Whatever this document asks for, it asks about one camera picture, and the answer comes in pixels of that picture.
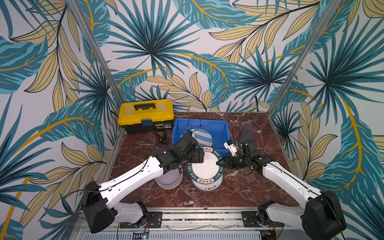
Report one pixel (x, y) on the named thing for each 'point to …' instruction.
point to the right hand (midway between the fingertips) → (215, 164)
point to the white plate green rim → (206, 176)
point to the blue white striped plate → (203, 137)
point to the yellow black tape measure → (161, 135)
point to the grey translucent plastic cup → (248, 134)
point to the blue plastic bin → (219, 130)
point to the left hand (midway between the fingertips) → (197, 155)
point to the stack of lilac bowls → (170, 180)
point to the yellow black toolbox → (145, 116)
